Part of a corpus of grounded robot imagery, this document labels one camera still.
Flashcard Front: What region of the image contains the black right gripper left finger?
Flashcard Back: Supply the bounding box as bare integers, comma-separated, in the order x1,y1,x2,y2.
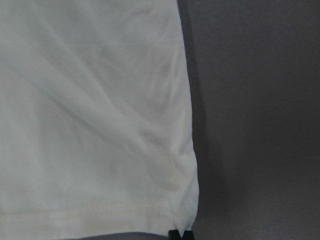
168,229,182,240

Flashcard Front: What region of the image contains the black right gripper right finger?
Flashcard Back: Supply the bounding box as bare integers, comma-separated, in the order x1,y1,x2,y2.
181,230,195,240

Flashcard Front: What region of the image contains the beige long-sleeve printed shirt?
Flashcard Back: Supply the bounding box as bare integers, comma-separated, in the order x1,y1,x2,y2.
0,0,199,240

